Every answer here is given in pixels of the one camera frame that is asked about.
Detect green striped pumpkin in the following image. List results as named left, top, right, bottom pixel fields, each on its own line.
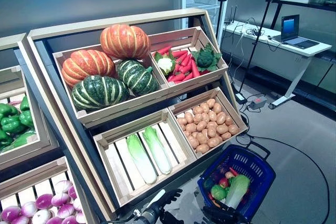
left=115, top=60, right=160, bottom=97
left=71, top=75, right=130, bottom=112

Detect white desk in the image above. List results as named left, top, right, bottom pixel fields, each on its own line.
left=222, top=20, right=333, bottom=110

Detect wooden vegetable display stand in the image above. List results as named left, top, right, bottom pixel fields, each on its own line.
left=27, top=8, right=249, bottom=224

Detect white cauliflower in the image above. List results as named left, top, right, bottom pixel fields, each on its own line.
left=154, top=51, right=177, bottom=77

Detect green broccoli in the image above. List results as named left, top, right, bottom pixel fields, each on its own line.
left=191, top=42, right=222, bottom=73

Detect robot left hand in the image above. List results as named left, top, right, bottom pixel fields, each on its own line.
left=145, top=188, right=184, bottom=212

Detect wooden display stand with peppers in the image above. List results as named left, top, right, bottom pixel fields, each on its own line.
left=0, top=33, right=60, bottom=172

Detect black wall shelf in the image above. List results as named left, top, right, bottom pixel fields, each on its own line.
left=270, top=0, right=336, bottom=29

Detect black floor cable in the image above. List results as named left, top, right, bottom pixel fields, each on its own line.
left=235, top=134, right=331, bottom=224

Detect wooden crate with onions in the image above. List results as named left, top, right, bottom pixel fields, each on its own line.
left=0, top=155, right=88, bottom=224

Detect napa cabbage in basket size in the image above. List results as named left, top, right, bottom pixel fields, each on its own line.
left=225, top=174, right=251, bottom=209

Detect tall black tripod stand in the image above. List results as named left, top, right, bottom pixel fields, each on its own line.
left=239, top=0, right=274, bottom=97

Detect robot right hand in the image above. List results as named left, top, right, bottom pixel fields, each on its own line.
left=202, top=205, right=249, bottom=224

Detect orange pumpkin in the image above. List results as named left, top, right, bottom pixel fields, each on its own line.
left=61, top=49, right=117, bottom=89
left=100, top=24, right=151, bottom=60

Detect open laptop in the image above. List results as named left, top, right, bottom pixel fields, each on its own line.
left=272, top=14, right=321, bottom=50

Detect blue plastic shopping basket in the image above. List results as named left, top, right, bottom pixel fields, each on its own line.
left=197, top=134, right=276, bottom=221

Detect black router with antennas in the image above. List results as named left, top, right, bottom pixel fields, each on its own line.
left=224, top=5, right=237, bottom=25

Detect black power adapter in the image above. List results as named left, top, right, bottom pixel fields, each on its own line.
left=234, top=92, right=248, bottom=105

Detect grey box with red button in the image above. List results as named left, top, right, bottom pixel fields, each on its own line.
left=248, top=95, right=268, bottom=110

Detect green bell pepper small round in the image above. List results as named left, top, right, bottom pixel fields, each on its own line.
left=211, top=184, right=227, bottom=200

